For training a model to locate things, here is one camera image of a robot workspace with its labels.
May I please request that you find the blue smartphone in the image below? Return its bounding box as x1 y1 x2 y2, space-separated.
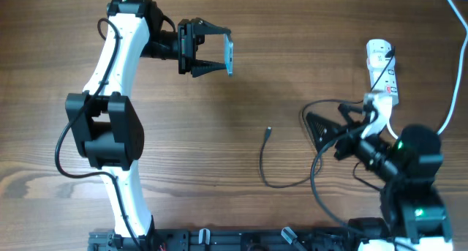
224 34 233 77

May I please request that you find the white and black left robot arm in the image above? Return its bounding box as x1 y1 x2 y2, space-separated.
65 0 233 244

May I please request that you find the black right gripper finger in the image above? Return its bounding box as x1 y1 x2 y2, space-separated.
338 103 363 125
306 112 342 151

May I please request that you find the black charging cable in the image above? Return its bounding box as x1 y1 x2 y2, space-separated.
258 48 396 189

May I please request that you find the white power strip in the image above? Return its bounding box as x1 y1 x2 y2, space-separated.
366 39 399 106

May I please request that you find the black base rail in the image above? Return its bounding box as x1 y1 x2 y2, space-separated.
87 227 414 251

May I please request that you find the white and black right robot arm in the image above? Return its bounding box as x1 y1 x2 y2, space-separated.
304 101 453 250

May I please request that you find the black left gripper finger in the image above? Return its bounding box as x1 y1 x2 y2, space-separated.
192 18 231 35
190 59 226 78

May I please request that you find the white charger adapter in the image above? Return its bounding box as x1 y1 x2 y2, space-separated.
367 50 393 69

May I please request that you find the white power cord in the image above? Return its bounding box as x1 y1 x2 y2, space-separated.
383 0 468 141

